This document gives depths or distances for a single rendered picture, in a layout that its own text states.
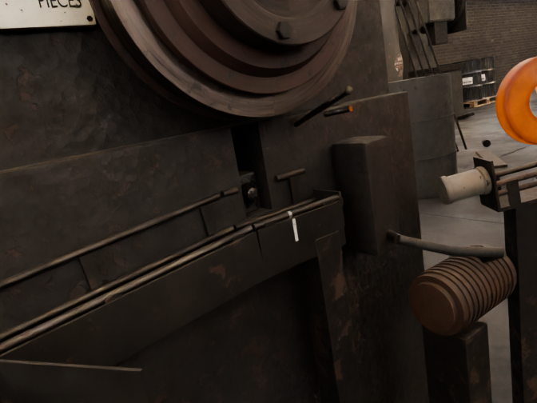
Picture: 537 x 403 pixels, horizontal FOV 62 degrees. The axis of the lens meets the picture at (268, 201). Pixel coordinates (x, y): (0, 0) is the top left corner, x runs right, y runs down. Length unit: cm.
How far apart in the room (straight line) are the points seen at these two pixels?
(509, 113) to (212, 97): 52
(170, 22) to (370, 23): 62
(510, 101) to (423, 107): 251
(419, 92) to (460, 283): 257
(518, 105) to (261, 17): 49
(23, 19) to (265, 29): 34
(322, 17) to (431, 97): 274
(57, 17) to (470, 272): 83
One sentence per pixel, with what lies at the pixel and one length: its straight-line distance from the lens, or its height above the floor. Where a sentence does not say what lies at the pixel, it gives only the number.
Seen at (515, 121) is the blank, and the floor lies 80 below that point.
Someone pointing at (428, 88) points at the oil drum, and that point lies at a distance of 341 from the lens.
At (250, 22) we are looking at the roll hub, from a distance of 63.
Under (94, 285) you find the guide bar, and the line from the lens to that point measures 73.
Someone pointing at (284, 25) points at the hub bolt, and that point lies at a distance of 66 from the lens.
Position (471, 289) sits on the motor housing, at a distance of 93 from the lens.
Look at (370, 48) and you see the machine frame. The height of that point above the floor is 98.
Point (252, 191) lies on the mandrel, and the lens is 85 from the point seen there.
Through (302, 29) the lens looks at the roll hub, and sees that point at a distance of 69.
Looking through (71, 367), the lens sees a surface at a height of 72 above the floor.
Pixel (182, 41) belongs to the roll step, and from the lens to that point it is 65.
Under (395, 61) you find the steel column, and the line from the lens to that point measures 507.
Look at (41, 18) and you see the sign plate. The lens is 76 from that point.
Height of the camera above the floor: 91
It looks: 13 degrees down
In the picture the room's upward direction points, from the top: 10 degrees counter-clockwise
